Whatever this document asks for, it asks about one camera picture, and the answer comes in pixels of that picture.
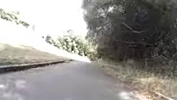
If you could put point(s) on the green bushes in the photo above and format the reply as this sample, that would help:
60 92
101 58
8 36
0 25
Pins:
73 44

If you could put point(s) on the grey asphalt road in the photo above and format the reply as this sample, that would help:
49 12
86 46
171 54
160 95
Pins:
74 87

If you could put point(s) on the dense dark wood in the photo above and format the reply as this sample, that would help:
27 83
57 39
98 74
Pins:
140 26

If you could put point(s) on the dry grass verge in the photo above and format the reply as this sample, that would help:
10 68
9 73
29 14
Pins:
152 81

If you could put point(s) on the grey concrete kerb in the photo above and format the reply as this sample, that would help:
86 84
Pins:
13 67

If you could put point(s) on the dry grass slope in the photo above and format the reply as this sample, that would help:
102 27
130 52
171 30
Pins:
5 53

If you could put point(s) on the bushes on hilltop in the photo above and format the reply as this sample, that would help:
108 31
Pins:
9 16

